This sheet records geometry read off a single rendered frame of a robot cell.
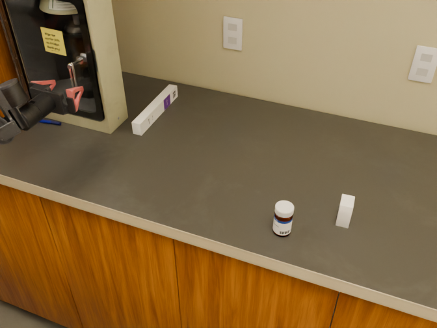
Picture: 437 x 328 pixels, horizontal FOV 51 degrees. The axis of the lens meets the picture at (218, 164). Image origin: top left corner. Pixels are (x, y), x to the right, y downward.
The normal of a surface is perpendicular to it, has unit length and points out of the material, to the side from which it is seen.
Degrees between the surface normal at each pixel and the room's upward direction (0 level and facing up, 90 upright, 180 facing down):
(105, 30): 90
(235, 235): 0
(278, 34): 90
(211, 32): 90
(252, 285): 90
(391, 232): 0
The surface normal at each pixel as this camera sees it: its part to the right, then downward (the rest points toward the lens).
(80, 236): -0.38, 0.58
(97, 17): 0.93, 0.24
